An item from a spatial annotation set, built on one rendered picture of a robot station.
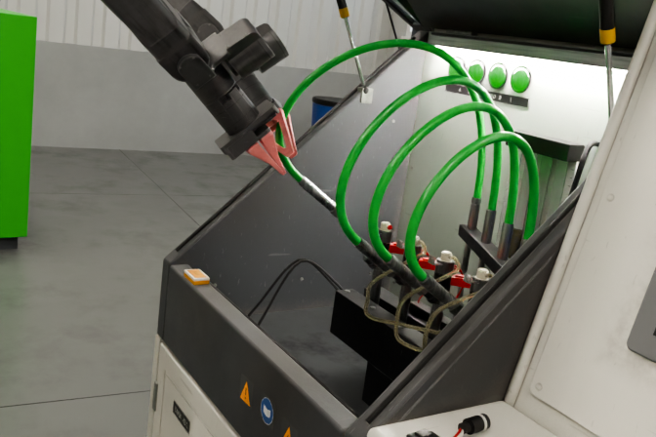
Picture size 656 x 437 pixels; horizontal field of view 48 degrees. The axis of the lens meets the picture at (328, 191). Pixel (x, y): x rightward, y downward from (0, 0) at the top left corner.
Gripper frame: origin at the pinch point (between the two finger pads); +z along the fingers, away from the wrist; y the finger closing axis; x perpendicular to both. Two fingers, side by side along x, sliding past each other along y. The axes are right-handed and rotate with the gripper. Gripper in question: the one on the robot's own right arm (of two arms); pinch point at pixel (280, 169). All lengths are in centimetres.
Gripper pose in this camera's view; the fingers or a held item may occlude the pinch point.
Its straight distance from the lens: 112.4
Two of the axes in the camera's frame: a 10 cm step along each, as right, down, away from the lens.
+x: -2.8, -2.4, 9.3
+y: 7.7, -6.3, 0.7
